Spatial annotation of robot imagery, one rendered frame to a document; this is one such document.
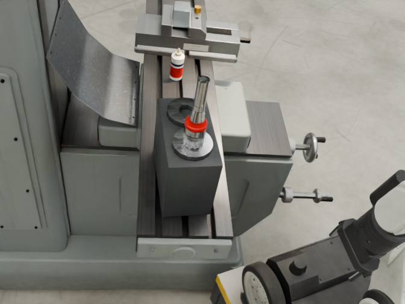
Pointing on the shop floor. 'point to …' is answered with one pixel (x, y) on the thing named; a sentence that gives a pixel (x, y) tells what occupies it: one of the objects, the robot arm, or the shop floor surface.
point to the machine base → (110, 267)
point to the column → (31, 131)
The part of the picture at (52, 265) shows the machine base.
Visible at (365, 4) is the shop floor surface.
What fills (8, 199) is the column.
